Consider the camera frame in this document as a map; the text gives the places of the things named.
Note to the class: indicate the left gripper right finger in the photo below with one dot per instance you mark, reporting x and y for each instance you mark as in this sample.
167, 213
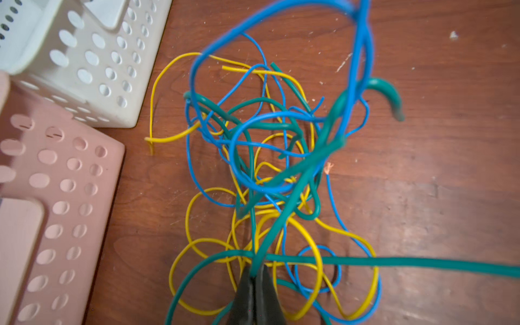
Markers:
268, 310

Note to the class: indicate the white perforated basket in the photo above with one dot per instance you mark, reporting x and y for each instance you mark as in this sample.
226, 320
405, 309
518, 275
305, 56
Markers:
92, 58

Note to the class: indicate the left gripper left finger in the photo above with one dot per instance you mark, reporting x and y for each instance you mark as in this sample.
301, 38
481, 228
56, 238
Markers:
242, 310

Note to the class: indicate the pink perforated basket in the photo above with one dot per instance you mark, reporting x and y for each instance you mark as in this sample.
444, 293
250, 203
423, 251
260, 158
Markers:
58, 181

